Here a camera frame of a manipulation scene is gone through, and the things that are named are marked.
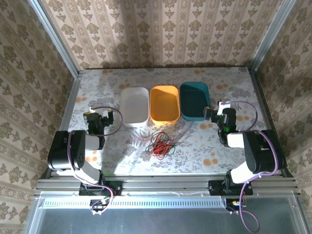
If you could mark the white plastic bin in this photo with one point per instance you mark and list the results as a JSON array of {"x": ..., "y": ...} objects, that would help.
[{"x": 134, "y": 107}]

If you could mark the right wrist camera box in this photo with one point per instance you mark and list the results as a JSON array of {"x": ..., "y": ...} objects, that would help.
[{"x": 222, "y": 105}]

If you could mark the aluminium frame post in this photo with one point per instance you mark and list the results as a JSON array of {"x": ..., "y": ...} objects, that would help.
[
  {"x": 56, "y": 41},
  {"x": 270, "y": 39}
]

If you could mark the aluminium table side rail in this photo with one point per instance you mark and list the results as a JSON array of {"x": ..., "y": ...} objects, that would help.
[
  {"x": 72, "y": 97},
  {"x": 262, "y": 97}
]

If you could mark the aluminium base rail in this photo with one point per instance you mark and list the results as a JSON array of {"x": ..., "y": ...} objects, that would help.
[{"x": 165, "y": 186}]

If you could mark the black connector block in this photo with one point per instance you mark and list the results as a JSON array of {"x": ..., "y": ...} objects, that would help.
[
  {"x": 234, "y": 204},
  {"x": 98, "y": 204}
]

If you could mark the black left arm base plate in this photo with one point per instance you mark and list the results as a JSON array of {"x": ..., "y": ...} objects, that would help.
[{"x": 114, "y": 188}]

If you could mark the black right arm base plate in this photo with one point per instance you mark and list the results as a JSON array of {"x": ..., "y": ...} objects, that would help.
[{"x": 214, "y": 188}]

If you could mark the grey metal panel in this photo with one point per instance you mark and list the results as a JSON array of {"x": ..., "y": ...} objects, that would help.
[{"x": 158, "y": 221}]

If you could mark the orange plastic bin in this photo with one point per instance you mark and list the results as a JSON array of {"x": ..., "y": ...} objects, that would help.
[{"x": 164, "y": 104}]

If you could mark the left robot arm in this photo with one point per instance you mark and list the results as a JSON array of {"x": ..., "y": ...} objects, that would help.
[{"x": 63, "y": 151}]

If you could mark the teal plastic bin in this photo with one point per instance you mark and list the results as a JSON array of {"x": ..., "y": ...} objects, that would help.
[{"x": 195, "y": 102}]

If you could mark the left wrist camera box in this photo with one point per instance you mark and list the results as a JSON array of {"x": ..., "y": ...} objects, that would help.
[{"x": 97, "y": 108}]

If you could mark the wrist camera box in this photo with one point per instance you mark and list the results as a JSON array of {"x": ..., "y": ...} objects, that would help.
[
  {"x": 97, "y": 108},
  {"x": 222, "y": 105}
]

